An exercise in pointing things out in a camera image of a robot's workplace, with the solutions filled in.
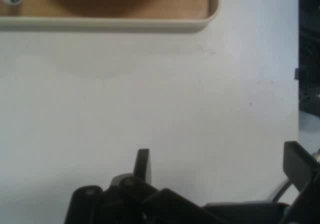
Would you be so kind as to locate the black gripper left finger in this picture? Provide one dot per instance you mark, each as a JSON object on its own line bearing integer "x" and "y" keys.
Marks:
{"x": 130, "y": 199}

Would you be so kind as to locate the black stand beside table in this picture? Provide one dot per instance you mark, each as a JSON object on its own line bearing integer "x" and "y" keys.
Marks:
{"x": 310, "y": 47}

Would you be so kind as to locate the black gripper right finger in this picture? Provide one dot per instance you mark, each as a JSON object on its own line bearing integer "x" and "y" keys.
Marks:
{"x": 297, "y": 164}

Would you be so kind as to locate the wooden tray with cream rim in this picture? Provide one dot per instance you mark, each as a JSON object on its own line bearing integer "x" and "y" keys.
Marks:
{"x": 125, "y": 23}

